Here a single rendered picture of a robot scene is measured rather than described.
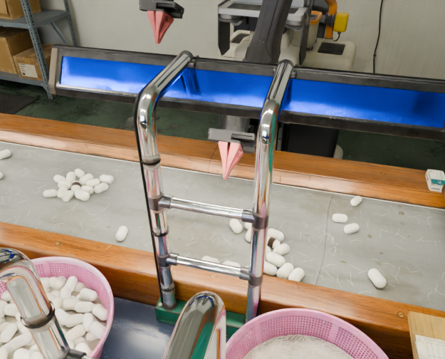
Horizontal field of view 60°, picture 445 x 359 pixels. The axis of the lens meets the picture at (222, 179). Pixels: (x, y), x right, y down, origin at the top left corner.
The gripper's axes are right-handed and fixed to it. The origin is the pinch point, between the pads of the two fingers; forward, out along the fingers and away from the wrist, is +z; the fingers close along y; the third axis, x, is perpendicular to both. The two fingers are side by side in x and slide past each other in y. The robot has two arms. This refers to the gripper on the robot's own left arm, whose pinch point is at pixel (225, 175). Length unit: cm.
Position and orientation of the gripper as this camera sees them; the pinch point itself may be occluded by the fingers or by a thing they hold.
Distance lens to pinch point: 83.2
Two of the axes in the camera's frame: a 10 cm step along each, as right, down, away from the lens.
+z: -2.0, 9.6, -2.0
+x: 1.6, 2.3, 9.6
